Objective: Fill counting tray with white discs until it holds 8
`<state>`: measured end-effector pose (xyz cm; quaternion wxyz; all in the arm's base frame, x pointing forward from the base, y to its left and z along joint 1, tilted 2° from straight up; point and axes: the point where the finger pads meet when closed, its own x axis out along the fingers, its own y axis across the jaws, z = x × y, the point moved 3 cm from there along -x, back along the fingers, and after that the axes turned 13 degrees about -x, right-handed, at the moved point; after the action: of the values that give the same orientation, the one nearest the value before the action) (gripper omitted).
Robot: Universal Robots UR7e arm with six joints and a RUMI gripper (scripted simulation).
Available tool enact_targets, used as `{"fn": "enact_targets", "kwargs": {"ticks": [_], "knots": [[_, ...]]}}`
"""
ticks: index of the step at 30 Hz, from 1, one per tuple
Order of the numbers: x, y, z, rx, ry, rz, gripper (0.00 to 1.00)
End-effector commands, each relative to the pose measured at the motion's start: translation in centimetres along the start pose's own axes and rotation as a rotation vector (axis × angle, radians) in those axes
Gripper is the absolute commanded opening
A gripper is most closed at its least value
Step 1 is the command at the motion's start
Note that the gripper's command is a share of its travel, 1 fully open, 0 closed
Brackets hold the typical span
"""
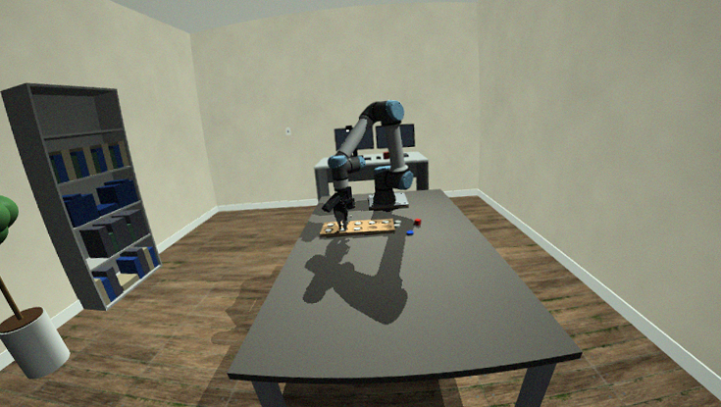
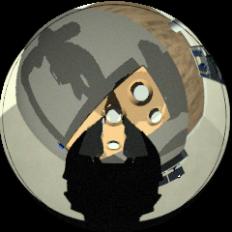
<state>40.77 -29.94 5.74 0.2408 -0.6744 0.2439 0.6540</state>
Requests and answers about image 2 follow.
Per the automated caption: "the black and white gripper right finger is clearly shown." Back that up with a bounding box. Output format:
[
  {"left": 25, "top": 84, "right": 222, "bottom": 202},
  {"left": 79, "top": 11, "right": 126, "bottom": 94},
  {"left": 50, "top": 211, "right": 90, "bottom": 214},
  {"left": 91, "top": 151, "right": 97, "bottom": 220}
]
[{"left": 122, "top": 116, "right": 163, "bottom": 182}]

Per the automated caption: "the tan wooden tray with round pockets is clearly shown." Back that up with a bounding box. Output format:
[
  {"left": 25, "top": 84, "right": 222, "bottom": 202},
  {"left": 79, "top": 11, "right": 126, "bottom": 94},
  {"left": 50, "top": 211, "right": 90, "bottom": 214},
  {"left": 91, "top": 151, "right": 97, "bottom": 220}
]
[{"left": 66, "top": 66, "right": 170, "bottom": 159}]

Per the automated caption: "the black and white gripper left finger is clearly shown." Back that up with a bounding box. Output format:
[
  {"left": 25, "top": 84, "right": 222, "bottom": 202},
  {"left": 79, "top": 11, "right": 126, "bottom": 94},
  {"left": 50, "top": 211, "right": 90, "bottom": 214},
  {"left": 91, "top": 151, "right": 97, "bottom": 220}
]
[{"left": 62, "top": 115, "right": 106, "bottom": 180}]

